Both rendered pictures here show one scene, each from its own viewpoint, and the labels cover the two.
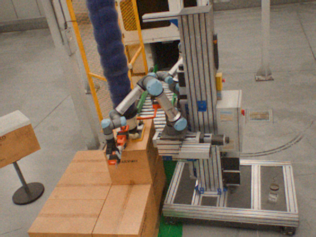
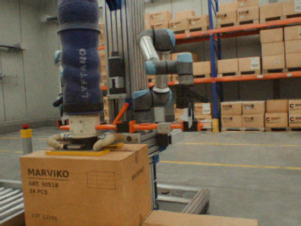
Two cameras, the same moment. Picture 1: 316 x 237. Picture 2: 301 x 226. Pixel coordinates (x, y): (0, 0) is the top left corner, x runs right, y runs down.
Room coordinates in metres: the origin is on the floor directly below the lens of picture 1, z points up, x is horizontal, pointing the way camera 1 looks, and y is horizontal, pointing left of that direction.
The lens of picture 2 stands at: (2.27, 1.80, 1.24)
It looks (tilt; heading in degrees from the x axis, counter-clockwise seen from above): 3 degrees down; 277
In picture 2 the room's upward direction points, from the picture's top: 3 degrees counter-clockwise
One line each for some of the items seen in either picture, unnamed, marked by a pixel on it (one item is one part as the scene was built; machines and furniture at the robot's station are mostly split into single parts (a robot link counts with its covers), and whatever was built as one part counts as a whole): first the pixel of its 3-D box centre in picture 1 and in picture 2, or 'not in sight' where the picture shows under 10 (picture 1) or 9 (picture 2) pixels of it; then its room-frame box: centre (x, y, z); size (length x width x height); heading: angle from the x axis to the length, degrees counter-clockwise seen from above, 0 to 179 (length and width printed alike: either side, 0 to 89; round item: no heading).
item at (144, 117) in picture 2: (173, 126); (142, 116); (2.54, -0.13, 1.09); 0.15 x 0.15 x 0.10
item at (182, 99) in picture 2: (111, 143); (185, 97); (2.25, 0.40, 1.22); 0.09 x 0.08 x 0.12; 169
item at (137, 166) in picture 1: (133, 149); (89, 184); (2.81, 0.30, 0.75); 0.60 x 0.40 x 0.40; 169
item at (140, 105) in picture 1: (146, 85); not in sight; (4.72, 0.08, 0.60); 1.60 x 0.10 x 0.09; 166
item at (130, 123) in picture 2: (122, 135); (126, 126); (2.57, 0.34, 1.07); 0.10 x 0.08 x 0.06; 79
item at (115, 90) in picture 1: (114, 63); (78, 19); (2.81, 0.29, 1.67); 0.22 x 0.22 x 1.04
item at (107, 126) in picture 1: (106, 126); (184, 64); (2.24, 0.40, 1.37); 0.09 x 0.08 x 0.11; 107
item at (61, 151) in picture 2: not in sight; (77, 149); (2.83, 0.39, 0.97); 0.34 x 0.10 x 0.05; 169
